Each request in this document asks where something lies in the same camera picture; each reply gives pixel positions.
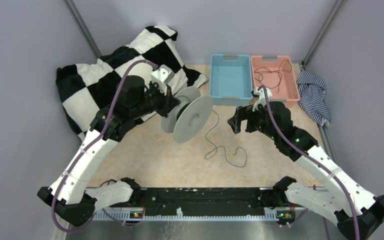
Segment aluminium frame rail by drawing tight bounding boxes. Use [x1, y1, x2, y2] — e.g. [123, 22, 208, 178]
[51, 187, 372, 240]

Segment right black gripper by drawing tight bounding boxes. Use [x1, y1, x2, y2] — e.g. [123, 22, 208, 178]
[227, 99, 279, 141]

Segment corner metal post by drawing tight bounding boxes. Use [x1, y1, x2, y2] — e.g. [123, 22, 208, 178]
[301, 0, 347, 69]
[63, 0, 102, 58]

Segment right corner metal post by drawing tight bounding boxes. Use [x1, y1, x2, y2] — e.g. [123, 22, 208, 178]
[301, 0, 347, 69]

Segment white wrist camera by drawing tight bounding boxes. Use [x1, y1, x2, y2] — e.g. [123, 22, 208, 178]
[150, 64, 175, 96]
[252, 85, 273, 112]

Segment black white checkered pillow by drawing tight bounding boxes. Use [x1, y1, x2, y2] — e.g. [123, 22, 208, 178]
[55, 25, 209, 140]

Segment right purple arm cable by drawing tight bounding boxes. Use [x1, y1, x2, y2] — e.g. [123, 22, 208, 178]
[259, 85, 361, 240]

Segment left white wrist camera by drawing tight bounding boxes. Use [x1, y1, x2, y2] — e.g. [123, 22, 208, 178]
[150, 64, 175, 96]

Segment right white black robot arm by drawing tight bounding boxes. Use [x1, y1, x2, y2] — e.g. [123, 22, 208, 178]
[227, 101, 384, 240]

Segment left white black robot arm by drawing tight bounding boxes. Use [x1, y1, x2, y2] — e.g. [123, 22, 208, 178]
[37, 75, 180, 227]

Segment translucent white cable spool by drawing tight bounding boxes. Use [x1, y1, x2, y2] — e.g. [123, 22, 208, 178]
[161, 86, 214, 144]

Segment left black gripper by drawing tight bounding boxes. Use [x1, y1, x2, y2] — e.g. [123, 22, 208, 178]
[130, 79, 180, 119]

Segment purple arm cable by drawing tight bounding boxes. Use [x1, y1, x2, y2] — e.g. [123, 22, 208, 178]
[259, 85, 361, 240]
[51, 59, 158, 234]

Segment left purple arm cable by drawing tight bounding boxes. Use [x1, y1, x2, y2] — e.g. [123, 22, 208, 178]
[51, 59, 158, 234]

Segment blue white striped cloth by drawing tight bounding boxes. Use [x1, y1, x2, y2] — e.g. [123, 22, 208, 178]
[296, 70, 332, 127]

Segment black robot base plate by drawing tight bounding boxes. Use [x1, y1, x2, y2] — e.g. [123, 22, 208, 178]
[114, 187, 291, 217]

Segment blue plastic bin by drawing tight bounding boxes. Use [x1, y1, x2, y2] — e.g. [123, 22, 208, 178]
[209, 54, 253, 107]

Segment left corner metal post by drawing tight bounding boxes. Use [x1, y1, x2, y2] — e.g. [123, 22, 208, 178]
[63, 0, 102, 58]

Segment pink plastic bin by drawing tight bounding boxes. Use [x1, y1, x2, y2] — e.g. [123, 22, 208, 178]
[250, 55, 300, 109]

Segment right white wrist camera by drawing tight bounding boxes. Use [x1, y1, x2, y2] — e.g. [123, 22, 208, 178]
[252, 85, 273, 112]

